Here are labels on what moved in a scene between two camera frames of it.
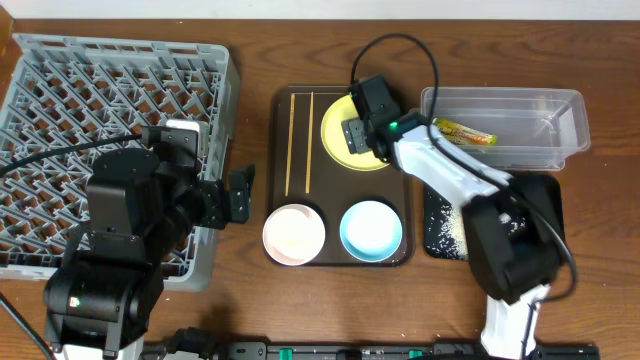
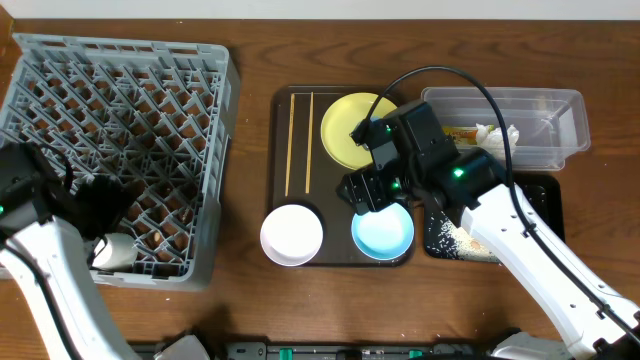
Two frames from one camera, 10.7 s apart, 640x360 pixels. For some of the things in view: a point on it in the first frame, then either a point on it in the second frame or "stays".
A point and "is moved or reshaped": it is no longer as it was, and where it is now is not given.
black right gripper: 358,136 -> 364,190
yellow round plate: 335,142 stays
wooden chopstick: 291,122 stays
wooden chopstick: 310,129 stays
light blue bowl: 371,231 is moved or reshaped
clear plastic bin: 517,129 stays
